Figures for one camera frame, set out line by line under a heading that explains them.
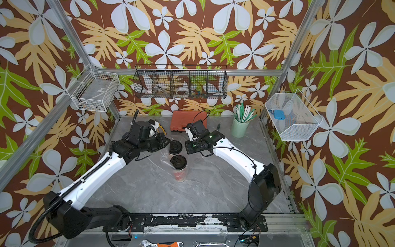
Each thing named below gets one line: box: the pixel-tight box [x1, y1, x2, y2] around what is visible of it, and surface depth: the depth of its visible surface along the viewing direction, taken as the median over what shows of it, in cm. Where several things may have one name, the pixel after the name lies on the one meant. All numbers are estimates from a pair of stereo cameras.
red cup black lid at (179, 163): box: [169, 154, 188, 183], surface depth 78 cm
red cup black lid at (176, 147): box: [169, 139, 183, 155], surface depth 84 cm
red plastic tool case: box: [170, 110, 208, 132], surface depth 121 cm
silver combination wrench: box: [192, 239, 231, 247], surface depth 70 cm
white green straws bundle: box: [234, 102, 258, 123], surface depth 102 cm
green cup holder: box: [230, 116, 250, 138], surface depth 105 cm
